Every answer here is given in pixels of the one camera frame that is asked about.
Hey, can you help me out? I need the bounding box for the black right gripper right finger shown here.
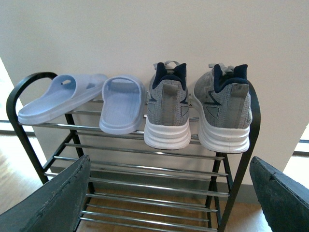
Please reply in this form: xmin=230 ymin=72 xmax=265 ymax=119
xmin=250 ymin=156 xmax=309 ymax=232

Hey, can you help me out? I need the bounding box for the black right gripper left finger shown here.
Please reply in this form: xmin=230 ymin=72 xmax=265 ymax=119
xmin=0 ymin=155 xmax=90 ymax=232

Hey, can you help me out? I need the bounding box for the light blue slipper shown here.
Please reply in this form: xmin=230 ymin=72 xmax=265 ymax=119
xmin=99 ymin=74 xmax=147 ymax=135
xmin=18 ymin=74 xmax=108 ymax=125

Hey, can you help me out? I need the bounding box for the grey knit sneaker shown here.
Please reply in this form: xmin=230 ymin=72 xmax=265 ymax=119
xmin=144 ymin=62 xmax=191 ymax=150
xmin=192 ymin=63 xmax=253 ymax=154

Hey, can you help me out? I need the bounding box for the black metal shoe rack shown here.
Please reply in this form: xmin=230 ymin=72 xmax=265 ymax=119
xmin=6 ymin=72 xmax=260 ymax=232

